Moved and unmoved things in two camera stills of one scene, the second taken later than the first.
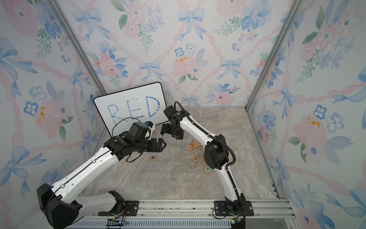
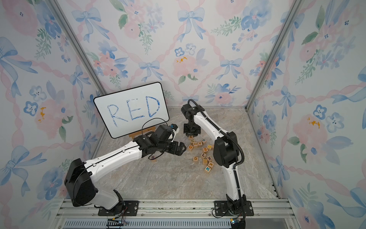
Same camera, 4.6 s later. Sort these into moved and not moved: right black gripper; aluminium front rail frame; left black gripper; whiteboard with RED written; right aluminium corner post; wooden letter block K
Moved: right black gripper; left black gripper
Not moved: right aluminium corner post; whiteboard with RED written; aluminium front rail frame; wooden letter block K
